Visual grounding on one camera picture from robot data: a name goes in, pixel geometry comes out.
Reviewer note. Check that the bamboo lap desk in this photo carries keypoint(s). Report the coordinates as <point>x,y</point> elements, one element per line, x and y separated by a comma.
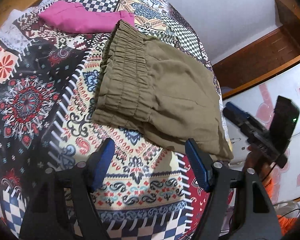
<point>12,2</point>

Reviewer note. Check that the white cabinet with pink hearts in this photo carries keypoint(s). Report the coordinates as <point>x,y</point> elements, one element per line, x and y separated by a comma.
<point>277,80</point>

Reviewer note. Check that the patchwork printed blanket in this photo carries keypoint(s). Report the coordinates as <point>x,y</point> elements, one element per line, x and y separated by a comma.
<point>27,92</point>

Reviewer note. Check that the wooden door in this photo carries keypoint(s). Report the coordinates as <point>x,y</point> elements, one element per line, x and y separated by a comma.
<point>295,17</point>

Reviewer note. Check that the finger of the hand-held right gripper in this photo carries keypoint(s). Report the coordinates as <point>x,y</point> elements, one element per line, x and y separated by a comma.
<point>237,110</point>

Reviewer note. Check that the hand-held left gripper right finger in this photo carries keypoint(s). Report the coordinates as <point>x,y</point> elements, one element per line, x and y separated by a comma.
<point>197,165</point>

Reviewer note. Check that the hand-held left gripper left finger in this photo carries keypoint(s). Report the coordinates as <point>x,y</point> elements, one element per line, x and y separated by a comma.
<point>102,165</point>

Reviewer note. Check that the pink garment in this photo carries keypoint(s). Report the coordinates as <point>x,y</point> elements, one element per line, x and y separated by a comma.
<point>75,17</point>

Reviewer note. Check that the olive green pants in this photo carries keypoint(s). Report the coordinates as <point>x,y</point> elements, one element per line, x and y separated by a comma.
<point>170,87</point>

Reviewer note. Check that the person's right hand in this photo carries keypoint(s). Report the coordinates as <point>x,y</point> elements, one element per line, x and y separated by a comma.
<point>253,160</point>

